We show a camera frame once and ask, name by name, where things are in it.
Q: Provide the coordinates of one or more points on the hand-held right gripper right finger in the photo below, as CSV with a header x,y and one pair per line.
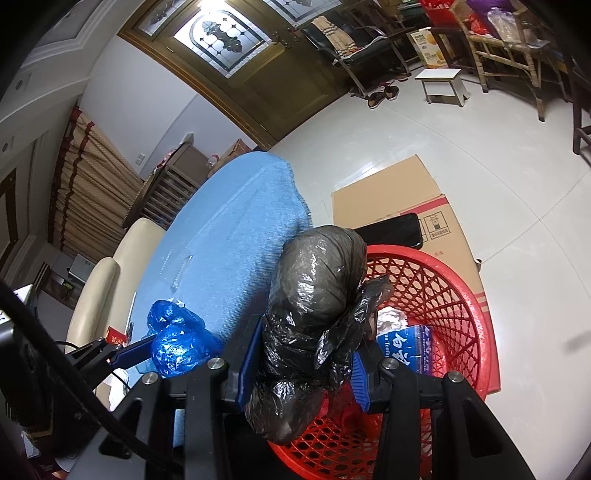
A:
x,y
360,385

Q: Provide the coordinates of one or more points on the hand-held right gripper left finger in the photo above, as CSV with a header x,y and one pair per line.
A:
x,y
249,357

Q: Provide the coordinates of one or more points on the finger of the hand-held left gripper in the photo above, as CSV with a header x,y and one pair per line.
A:
x,y
134,353

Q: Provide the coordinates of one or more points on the blue plastic bag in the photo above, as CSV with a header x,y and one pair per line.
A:
x,y
184,341

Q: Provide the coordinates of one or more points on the blue toothpaste box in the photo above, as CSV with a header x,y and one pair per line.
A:
x,y
406,346

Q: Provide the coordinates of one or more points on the black plastic bag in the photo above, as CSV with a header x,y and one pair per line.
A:
x,y
309,286

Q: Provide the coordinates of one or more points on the red plastic mesh basket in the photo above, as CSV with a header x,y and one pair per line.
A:
x,y
443,295

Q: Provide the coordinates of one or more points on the small red box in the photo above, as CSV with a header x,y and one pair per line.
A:
x,y
115,334

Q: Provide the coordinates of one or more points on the white paper sheet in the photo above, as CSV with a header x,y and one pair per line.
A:
x,y
115,392

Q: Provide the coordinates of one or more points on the clear plastic container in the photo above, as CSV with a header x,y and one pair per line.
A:
x,y
181,272

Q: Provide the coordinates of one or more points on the small white box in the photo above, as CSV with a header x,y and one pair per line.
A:
x,y
81,267

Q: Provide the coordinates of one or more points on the cream leather sofa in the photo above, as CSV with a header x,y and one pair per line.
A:
x,y
134,244

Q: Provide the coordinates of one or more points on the blue tablecloth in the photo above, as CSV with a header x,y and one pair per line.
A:
x,y
240,221

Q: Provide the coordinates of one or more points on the wooden radiator cover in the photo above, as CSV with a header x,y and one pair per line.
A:
x,y
175,184

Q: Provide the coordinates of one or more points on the tan striped curtain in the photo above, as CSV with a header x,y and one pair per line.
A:
x,y
87,184

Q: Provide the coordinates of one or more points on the flat brown cardboard sheet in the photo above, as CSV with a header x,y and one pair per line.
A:
x,y
392,194

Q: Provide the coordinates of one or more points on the brown cardboard box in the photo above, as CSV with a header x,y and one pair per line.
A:
x,y
235,150

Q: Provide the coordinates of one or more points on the wooden glass-panel door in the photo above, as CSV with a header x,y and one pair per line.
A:
x,y
277,83

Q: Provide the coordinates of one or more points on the brown slipper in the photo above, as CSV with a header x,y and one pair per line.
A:
x,y
392,94
376,100

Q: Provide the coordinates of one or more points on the small white stool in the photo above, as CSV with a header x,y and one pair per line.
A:
x,y
441,78

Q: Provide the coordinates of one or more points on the striped plaid cloth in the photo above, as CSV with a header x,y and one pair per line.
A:
x,y
334,34

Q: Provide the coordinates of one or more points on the grey seat cushion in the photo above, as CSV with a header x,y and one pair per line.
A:
x,y
369,42

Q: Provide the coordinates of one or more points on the orange printed carton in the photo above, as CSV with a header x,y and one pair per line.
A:
x,y
427,48

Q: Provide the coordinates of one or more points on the bamboo chair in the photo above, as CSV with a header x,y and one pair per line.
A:
x,y
508,48

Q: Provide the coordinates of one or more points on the red bag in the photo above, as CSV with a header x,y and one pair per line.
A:
x,y
436,11

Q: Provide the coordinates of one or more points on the purple cushion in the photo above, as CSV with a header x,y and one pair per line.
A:
x,y
480,5

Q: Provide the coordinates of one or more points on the black metal-frame chair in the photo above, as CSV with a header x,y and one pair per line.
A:
x,y
364,55

